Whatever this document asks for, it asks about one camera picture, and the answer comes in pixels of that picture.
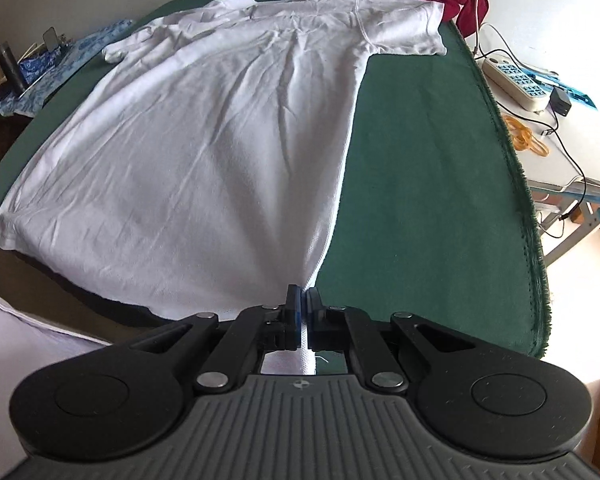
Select white shirt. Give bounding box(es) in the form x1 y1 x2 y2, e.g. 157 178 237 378
0 0 448 378

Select dark metal bottle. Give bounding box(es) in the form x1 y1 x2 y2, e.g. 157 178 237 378
0 44 25 95

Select blue floral cloth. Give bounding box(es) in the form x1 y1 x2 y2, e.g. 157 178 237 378
0 20 133 118

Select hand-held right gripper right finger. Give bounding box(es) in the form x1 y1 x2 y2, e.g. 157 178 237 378
306 287 476 393

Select green table cloth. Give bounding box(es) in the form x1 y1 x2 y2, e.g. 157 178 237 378
0 0 552 361

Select white power strip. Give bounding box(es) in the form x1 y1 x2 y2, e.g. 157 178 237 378
481 54 552 113

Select black adapter cable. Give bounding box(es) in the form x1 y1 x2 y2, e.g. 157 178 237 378
542 112 588 233

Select metal folding frame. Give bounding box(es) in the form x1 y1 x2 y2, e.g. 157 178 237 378
527 176 600 267

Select black power adapter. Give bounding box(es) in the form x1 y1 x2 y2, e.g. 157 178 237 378
550 86 572 117

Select white hanging cable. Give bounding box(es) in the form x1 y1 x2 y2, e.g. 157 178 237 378
472 0 483 56

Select orange rubber bands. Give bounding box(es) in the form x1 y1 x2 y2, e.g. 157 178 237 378
502 115 551 157

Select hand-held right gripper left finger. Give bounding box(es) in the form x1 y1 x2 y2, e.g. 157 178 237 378
130 284 306 393

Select teal plastic strip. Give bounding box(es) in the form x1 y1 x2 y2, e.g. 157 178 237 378
520 62 600 110

